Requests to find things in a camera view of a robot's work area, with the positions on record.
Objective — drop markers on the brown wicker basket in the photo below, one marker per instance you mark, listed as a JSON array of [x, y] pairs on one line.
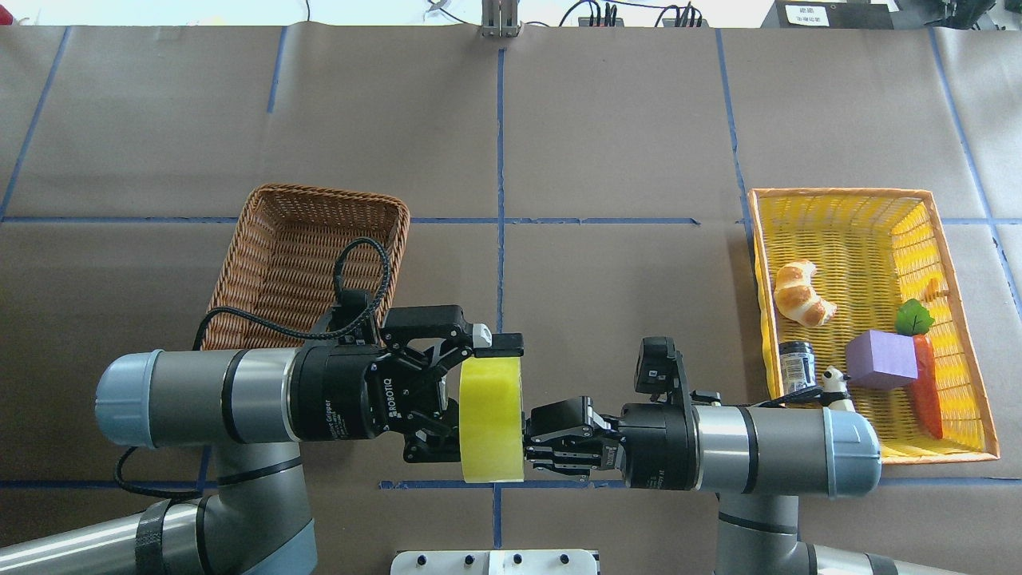
[[281, 261]]

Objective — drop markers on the yellow tape roll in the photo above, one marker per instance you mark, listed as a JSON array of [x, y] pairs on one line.
[[490, 420]]

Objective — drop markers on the yellow wicker basket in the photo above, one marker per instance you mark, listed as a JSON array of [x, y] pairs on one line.
[[874, 249]]

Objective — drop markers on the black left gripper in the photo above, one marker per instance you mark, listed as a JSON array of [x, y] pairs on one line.
[[331, 393]]

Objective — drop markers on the small dark can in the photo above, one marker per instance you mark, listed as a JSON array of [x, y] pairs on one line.
[[797, 366]]

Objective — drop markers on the toy carrot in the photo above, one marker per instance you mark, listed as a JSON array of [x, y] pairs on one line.
[[914, 320]]

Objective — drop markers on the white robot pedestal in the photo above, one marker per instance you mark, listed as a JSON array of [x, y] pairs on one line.
[[497, 561]]

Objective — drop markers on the black power box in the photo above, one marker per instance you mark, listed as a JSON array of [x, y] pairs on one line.
[[827, 14]]

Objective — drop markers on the aluminium frame post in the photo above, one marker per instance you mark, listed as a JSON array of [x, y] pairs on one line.
[[500, 19]]

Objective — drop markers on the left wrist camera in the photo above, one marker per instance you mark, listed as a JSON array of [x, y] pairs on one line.
[[349, 305]]

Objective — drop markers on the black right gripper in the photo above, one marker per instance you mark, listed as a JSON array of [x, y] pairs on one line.
[[656, 444]]

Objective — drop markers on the toy croissant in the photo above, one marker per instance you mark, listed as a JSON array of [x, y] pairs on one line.
[[795, 296]]

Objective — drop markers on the toy panda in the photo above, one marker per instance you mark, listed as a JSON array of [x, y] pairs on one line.
[[834, 393]]

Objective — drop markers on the purple foam block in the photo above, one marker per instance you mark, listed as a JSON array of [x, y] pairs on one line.
[[881, 360]]

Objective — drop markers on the black power strip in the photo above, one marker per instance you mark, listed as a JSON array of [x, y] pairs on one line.
[[618, 14]]

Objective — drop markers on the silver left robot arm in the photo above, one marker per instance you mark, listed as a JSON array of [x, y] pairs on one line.
[[233, 402]]

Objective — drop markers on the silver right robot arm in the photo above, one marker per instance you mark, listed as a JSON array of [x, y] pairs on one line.
[[758, 461]]

